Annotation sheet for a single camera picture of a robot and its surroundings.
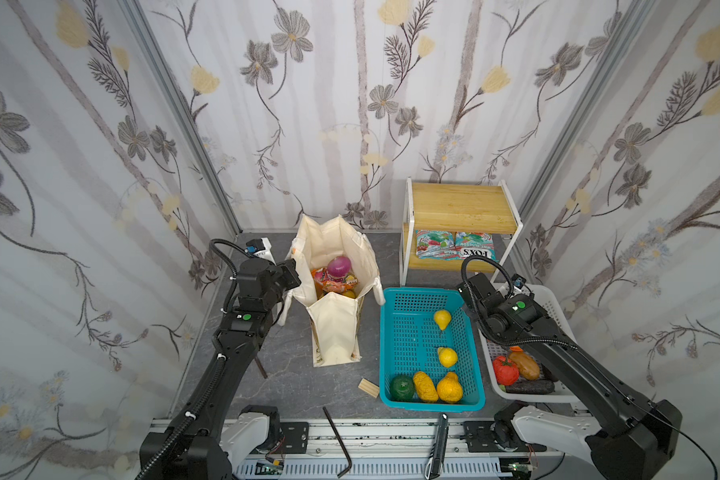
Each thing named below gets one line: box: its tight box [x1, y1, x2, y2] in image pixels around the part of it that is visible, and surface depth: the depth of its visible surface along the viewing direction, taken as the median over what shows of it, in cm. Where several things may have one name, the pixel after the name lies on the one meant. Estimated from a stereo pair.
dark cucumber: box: [505, 379, 555, 395], surface depth 81 cm
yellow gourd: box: [437, 371, 463, 404], surface depth 79 cm
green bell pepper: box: [390, 374, 415, 402], surface depth 80 cm
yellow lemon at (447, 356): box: [437, 347, 458, 368], surface depth 86 cm
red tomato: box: [493, 356, 519, 386], surface depth 80 cm
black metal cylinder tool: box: [424, 412, 449, 480], surface depth 73 cm
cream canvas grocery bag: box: [276, 214, 387, 367], surface depth 84 cm
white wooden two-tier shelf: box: [399, 178, 524, 286], surface depth 83 cm
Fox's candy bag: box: [416, 230, 498, 262], surface depth 95 cm
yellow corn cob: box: [413, 371, 439, 403], surface depth 80 cm
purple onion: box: [327, 256, 351, 277], surface depth 92 cm
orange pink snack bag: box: [311, 267, 359, 299], surface depth 93 cm
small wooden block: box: [358, 378, 380, 399], surface depth 83 cm
